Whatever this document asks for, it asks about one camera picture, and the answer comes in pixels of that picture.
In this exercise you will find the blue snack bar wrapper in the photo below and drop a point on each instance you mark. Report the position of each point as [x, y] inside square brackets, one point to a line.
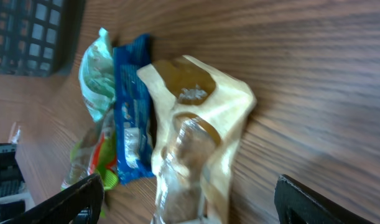
[132, 111]

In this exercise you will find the grey plastic mesh basket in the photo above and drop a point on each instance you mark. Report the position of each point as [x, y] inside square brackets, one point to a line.
[38, 38]

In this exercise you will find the beige snack pouch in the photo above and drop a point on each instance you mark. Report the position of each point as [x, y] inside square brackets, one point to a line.
[201, 113]

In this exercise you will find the light green wipes packet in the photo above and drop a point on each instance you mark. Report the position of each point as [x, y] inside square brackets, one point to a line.
[96, 76]

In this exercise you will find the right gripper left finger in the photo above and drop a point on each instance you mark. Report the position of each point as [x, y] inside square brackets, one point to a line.
[80, 203]

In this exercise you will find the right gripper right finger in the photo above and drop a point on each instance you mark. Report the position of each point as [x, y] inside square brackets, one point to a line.
[296, 203]

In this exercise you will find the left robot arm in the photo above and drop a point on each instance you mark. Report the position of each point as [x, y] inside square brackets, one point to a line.
[15, 198]

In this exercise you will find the green snack bag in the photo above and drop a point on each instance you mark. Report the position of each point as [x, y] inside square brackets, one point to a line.
[95, 153]

